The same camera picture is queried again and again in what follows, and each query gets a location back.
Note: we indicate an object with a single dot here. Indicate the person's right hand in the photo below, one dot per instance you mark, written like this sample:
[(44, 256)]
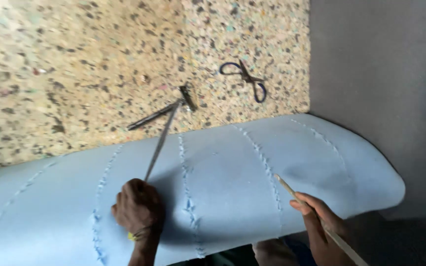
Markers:
[(324, 236)]

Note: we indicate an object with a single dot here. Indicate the person's left hand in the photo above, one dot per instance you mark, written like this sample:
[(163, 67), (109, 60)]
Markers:
[(139, 208)]

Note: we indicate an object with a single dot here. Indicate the person's left fingers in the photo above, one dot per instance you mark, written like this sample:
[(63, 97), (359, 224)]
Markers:
[(139, 188)]

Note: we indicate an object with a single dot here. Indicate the long thin metal blade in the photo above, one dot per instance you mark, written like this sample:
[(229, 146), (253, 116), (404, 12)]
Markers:
[(163, 140)]

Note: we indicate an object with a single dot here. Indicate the thin wooden stick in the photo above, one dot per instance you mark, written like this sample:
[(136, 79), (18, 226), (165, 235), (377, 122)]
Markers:
[(340, 242)]

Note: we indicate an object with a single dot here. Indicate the yellow thread wristband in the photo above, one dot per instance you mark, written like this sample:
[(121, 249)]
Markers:
[(136, 235)]

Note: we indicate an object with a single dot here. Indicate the dark metal hand tool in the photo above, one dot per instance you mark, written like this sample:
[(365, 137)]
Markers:
[(152, 116)]

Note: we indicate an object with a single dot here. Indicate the light blue foam sheet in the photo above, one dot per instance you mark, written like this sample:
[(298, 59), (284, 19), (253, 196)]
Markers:
[(231, 173)]

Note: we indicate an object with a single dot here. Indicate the small dark brush block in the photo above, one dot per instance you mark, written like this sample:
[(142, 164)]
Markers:
[(188, 98)]

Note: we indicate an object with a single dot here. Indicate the speckled rebonded foam slab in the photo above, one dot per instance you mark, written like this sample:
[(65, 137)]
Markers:
[(87, 66)]

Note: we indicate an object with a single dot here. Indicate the person's knee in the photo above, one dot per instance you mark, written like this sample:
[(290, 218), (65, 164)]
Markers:
[(272, 253)]

